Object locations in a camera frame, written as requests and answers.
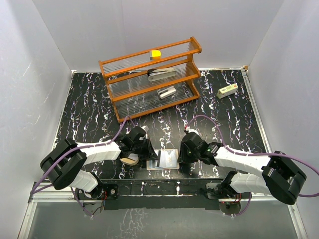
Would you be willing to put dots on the beige card box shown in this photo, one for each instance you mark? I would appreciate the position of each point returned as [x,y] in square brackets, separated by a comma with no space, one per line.
[130,160]

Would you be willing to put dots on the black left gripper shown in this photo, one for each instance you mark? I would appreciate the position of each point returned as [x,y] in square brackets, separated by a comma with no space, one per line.
[150,154]

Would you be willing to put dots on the pink leather card holder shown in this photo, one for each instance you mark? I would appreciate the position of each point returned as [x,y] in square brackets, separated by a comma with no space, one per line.
[152,164]

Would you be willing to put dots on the orange wooden shelf rack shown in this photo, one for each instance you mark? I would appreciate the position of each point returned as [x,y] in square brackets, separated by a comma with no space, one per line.
[131,93]

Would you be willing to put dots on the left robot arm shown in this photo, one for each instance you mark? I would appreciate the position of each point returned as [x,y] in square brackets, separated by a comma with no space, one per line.
[63,165]

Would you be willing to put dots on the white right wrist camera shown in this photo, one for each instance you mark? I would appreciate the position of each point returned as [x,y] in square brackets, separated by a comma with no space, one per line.
[188,129]

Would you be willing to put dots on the white staples box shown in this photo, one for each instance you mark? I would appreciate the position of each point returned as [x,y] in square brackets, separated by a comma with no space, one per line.
[226,91]

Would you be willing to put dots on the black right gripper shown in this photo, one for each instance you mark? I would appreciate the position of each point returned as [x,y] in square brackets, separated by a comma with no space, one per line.
[183,158]

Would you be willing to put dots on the yellow grey tape dispenser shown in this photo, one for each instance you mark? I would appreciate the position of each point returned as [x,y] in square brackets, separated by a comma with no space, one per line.
[155,54]

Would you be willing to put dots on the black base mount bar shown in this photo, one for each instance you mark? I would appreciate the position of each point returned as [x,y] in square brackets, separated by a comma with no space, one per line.
[160,194]

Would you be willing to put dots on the large grey black stapler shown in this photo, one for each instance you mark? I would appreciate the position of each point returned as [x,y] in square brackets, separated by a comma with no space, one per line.
[159,74]

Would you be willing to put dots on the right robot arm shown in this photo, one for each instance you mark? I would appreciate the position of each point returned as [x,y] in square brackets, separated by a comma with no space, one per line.
[275,175]

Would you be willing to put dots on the small white stapler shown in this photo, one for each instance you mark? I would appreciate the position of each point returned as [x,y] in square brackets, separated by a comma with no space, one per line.
[167,92]

